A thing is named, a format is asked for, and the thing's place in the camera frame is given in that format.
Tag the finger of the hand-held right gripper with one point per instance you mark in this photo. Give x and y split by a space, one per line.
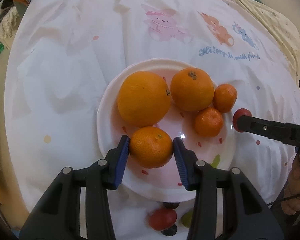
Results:
265 128

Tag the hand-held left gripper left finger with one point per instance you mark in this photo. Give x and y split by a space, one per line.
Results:
122 162

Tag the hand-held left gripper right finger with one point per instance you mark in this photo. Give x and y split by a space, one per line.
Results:
181 165

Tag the small red cherry tomato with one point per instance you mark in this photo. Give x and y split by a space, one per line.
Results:
241 113

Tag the pink speckled plate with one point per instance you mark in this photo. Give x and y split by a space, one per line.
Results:
155 180

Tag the round mandarin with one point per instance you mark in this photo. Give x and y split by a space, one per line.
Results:
151 147
209 121

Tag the small oblong mandarin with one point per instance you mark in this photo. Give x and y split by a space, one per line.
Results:
225 98

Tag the large orange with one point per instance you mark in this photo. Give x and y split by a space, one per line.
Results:
143 98

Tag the medium orange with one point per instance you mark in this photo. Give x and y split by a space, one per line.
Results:
192 89

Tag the person's right hand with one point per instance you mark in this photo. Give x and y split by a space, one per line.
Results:
293 192

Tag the dark purple cherry tomato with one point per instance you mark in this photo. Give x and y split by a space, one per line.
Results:
169 230
171 205

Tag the green cherry tomato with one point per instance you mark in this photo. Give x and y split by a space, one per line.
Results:
187 219

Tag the large red cherry tomato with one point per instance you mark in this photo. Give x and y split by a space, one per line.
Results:
162 218

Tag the white cartoon printed blanket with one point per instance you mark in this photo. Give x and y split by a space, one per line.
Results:
65 80

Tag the pale yellow patterned blanket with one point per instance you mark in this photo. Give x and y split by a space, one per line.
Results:
277 22

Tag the cream floral cloth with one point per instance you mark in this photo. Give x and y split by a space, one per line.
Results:
6 22

